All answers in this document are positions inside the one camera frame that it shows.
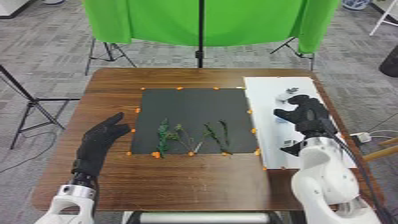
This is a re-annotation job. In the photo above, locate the green sprig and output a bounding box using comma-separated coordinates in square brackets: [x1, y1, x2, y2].
[217, 120, 233, 153]
[194, 123, 232, 154]
[168, 123, 196, 153]
[155, 117, 173, 158]

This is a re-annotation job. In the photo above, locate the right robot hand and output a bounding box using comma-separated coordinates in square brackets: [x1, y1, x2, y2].
[272, 94, 338, 136]

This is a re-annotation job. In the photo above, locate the black cable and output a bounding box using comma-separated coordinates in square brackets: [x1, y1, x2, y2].
[322, 120, 398, 224]

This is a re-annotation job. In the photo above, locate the white power strip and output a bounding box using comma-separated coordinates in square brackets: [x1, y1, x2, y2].
[349, 131, 374, 143]

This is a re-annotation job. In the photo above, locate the black backdrop stand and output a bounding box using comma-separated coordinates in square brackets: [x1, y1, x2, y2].
[84, 0, 317, 76]

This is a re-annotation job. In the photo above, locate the dark mat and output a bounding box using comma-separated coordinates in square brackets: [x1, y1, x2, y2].
[130, 87, 262, 156]

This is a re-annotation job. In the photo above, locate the pale grey bar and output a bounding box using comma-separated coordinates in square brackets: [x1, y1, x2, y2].
[127, 211, 276, 224]

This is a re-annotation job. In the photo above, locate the white sheet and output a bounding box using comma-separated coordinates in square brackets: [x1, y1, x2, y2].
[242, 76, 360, 170]

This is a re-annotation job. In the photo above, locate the black tripod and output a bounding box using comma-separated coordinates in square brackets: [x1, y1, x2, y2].
[0, 64, 82, 150]

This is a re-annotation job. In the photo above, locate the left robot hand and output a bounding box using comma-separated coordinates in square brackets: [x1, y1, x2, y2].
[72, 112, 134, 179]

